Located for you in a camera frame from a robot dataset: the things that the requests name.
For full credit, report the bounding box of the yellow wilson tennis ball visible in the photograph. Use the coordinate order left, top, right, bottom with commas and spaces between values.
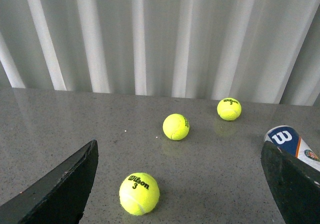
217, 97, 242, 121
119, 172, 160, 216

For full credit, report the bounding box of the far yellow Wilson tennis ball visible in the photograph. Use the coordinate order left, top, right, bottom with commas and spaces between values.
217, 97, 242, 121

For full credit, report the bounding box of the white pleated curtain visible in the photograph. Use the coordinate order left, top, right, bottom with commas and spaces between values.
0, 0, 320, 106

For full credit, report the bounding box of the middle yellow Head tennis ball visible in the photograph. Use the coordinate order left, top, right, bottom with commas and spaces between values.
162, 113, 190, 141

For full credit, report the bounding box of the near yellow Wilson tennis ball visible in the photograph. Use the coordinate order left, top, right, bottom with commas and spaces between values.
119, 172, 160, 216

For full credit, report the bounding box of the blue white Wilson tennis can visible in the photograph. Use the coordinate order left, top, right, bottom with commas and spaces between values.
263, 125, 320, 171

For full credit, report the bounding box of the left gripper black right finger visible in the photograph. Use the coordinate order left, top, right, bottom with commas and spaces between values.
260, 141, 320, 224

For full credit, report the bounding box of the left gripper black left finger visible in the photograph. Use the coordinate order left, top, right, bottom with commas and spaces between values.
0, 140, 99, 224

